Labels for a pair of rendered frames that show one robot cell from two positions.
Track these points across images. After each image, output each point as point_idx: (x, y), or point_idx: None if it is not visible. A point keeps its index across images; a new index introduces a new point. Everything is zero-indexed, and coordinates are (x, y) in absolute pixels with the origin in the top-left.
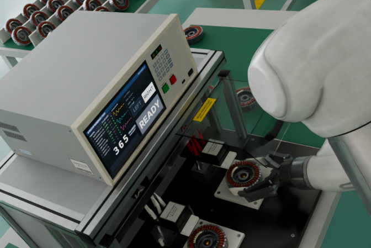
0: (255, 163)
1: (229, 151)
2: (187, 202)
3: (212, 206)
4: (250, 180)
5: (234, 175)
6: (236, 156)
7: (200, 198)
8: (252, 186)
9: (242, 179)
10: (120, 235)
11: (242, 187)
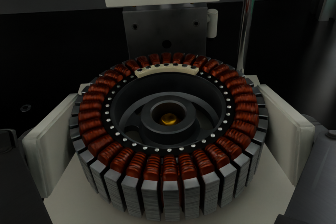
0: (267, 126)
1: (283, 58)
2: (52, 51)
3: (42, 102)
4: (138, 148)
5: (162, 88)
6: (276, 80)
7: (71, 67)
8: (27, 165)
9: (141, 117)
10: None
11: (46, 123)
